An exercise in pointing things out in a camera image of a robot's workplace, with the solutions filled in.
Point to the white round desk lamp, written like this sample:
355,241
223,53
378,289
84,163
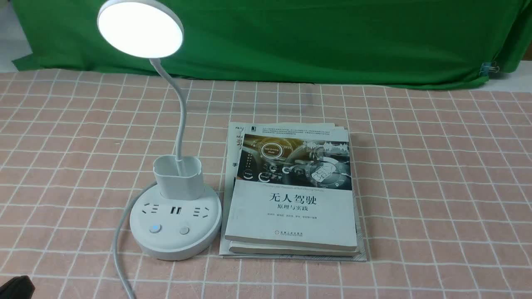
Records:
179,216

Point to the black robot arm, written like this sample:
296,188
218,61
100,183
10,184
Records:
20,287

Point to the bottom book large thin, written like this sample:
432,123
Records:
230,166

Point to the top book autonomous driving cover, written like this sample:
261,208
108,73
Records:
291,207

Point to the green backdrop cloth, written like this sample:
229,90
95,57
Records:
417,44

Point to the blue binder clip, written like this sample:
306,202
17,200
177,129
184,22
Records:
488,68

